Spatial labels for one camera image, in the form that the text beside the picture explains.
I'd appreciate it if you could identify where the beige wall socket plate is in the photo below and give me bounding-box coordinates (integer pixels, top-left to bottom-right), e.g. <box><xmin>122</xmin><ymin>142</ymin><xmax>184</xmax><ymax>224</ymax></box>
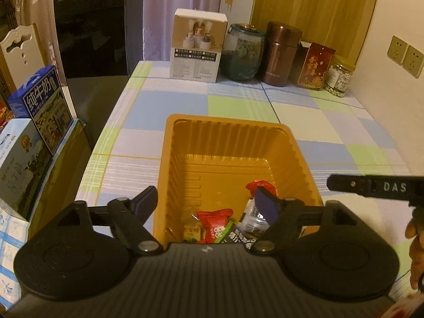
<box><xmin>387</xmin><ymin>35</ymin><xmax>409</xmax><ymax>65</ymax></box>
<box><xmin>402</xmin><ymin>45</ymin><xmax>424</xmax><ymax>79</ymax></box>

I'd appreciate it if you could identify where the brown metal canister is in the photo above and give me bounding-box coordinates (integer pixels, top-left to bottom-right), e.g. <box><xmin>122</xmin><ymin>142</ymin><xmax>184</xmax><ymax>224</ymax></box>
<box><xmin>260</xmin><ymin>21</ymin><xmax>303</xmax><ymax>87</ymax></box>

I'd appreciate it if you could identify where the grey clear snack packet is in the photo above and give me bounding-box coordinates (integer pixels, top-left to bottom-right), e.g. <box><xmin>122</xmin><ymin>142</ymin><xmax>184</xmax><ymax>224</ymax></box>
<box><xmin>238</xmin><ymin>198</ymin><xmax>270</xmax><ymax>236</ymax></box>

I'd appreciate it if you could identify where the black glass-front cabinet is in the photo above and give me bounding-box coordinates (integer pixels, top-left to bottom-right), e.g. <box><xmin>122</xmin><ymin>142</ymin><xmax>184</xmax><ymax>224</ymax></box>
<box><xmin>53</xmin><ymin>0</ymin><xmax>144</xmax><ymax>149</ymax></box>

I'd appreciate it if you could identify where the black folded metal rack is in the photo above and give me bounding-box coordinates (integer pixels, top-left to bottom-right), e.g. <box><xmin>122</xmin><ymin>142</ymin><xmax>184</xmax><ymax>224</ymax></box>
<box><xmin>0</xmin><ymin>0</ymin><xmax>19</xmax><ymax>29</ymax></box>

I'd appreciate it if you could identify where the blue milk carton box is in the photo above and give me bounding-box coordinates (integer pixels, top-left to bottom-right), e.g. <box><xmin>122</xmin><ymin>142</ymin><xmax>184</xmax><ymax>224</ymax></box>
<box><xmin>7</xmin><ymin>65</ymin><xmax>75</xmax><ymax>158</ymax></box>

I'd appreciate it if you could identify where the yellow curtain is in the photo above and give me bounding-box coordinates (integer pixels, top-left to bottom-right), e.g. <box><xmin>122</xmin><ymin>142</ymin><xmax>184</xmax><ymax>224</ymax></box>
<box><xmin>250</xmin><ymin>0</ymin><xmax>381</xmax><ymax>60</ymax></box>

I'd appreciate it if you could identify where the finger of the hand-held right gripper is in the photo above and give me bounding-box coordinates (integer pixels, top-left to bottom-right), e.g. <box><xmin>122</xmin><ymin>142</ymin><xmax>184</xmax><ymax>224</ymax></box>
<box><xmin>326</xmin><ymin>174</ymin><xmax>368</xmax><ymax>195</ymax></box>

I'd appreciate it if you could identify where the green glass jar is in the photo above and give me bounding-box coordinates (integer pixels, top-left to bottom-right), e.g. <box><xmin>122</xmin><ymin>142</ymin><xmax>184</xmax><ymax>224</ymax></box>
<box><xmin>220</xmin><ymin>23</ymin><xmax>266</xmax><ymax>82</ymax></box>

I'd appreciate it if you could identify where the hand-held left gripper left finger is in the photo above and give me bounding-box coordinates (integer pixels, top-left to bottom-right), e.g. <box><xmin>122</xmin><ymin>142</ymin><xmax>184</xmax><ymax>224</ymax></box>
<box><xmin>43</xmin><ymin>186</ymin><xmax>165</xmax><ymax>256</ymax></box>

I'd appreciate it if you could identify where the yellow green candy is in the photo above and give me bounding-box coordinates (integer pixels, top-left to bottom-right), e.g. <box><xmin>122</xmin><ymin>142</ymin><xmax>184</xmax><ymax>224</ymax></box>
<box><xmin>183</xmin><ymin>223</ymin><xmax>203</xmax><ymax>243</ymax></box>

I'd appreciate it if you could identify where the green black snack packet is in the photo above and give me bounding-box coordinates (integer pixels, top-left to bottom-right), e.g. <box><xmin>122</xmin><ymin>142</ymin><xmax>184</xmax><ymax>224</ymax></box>
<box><xmin>215</xmin><ymin>223</ymin><xmax>264</xmax><ymax>251</ymax></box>

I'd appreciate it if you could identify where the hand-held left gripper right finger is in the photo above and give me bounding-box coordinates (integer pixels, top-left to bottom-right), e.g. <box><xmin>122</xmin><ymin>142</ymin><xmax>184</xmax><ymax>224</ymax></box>
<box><xmin>250</xmin><ymin>187</ymin><xmax>365</xmax><ymax>255</ymax></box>

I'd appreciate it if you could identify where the checked pastel tablecloth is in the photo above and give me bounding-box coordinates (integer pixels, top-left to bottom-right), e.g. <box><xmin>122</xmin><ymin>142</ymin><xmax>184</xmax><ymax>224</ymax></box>
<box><xmin>74</xmin><ymin>60</ymin><xmax>418</xmax><ymax>246</ymax></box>

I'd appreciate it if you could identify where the white carved chair back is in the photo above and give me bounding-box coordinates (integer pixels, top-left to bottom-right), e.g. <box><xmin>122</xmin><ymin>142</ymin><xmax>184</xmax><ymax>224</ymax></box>
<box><xmin>0</xmin><ymin>23</ymin><xmax>45</xmax><ymax>95</ymax></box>

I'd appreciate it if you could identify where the red gold tin box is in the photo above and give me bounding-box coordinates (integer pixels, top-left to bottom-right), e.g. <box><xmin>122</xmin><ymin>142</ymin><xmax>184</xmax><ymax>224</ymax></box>
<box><xmin>297</xmin><ymin>42</ymin><xmax>336</xmax><ymax>91</ymax></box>

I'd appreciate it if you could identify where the orange plastic tray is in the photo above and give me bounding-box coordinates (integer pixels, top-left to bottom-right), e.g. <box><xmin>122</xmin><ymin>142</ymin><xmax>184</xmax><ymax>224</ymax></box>
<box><xmin>153</xmin><ymin>113</ymin><xmax>324</xmax><ymax>244</ymax></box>

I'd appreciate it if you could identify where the small red snack packet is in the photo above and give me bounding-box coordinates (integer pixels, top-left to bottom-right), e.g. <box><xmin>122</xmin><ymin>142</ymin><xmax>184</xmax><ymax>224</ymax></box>
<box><xmin>196</xmin><ymin>208</ymin><xmax>234</xmax><ymax>244</ymax></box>
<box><xmin>246</xmin><ymin>180</ymin><xmax>276</xmax><ymax>200</ymax></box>

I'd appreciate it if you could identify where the clear jar with yellow lid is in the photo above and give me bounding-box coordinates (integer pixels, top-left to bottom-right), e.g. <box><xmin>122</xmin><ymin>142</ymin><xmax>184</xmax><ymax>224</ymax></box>
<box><xmin>324</xmin><ymin>55</ymin><xmax>356</xmax><ymax>99</ymax></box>

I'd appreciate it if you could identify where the person's right hand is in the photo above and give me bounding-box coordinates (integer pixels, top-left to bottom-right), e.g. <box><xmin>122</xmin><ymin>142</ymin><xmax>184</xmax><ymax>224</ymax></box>
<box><xmin>406</xmin><ymin>219</ymin><xmax>424</xmax><ymax>291</ymax></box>

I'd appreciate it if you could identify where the light blue carton box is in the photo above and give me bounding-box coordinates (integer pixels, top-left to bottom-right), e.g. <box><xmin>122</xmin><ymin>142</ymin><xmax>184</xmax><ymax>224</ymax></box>
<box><xmin>0</xmin><ymin>118</ymin><xmax>54</xmax><ymax>221</ymax></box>

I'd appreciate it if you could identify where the white cardboard product box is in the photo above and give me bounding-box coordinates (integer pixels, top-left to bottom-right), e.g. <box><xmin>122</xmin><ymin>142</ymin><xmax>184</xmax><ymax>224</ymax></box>
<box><xmin>170</xmin><ymin>8</ymin><xmax>229</xmax><ymax>84</ymax></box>

